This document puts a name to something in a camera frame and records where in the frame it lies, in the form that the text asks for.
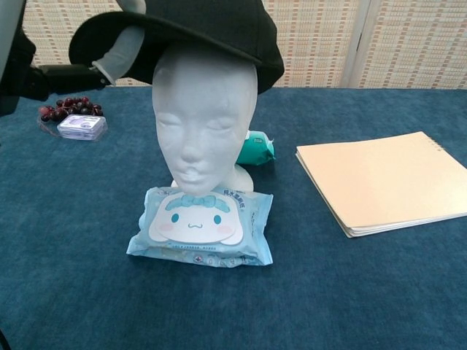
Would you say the black baseball cap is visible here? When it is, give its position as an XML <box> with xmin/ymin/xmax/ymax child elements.
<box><xmin>68</xmin><ymin>0</ymin><xmax>285</xmax><ymax>96</ymax></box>

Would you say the light blue wet wipes pack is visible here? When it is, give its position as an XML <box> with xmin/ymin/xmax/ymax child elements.
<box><xmin>126</xmin><ymin>184</ymin><xmax>274</xmax><ymax>268</ymax></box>

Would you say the tan spiral notebook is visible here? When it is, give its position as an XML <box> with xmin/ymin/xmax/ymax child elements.
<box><xmin>295</xmin><ymin>131</ymin><xmax>467</xmax><ymax>239</ymax></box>

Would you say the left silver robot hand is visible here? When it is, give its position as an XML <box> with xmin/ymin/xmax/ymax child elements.
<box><xmin>0</xmin><ymin>0</ymin><xmax>147</xmax><ymax>118</ymax></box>

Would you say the dark red grape bunch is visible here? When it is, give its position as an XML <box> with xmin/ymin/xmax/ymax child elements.
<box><xmin>38</xmin><ymin>96</ymin><xmax>104</xmax><ymax>123</ymax></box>

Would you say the white mannequin head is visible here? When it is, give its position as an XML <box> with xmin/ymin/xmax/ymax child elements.
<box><xmin>151</xmin><ymin>47</ymin><xmax>257</xmax><ymax>194</ymax></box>

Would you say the green wet wipes pack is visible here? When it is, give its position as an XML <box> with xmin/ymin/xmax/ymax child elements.
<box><xmin>235</xmin><ymin>129</ymin><xmax>277</xmax><ymax>167</ymax></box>

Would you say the blue felt table cover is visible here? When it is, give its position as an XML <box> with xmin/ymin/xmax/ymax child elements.
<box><xmin>0</xmin><ymin>86</ymin><xmax>467</xmax><ymax>350</ymax></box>

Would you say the purple clear plastic box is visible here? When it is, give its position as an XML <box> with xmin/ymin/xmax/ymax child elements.
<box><xmin>56</xmin><ymin>113</ymin><xmax>109</xmax><ymax>142</ymax></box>

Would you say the woven folding screen panel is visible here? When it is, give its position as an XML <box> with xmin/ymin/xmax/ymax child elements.
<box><xmin>346</xmin><ymin>0</ymin><xmax>467</xmax><ymax>89</ymax></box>
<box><xmin>21</xmin><ymin>0</ymin><xmax>154</xmax><ymax>88</ymax></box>
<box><xmin>262</xmin><ymin>0</ymin><xmax>369</xmax><ymax>88</ymax></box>

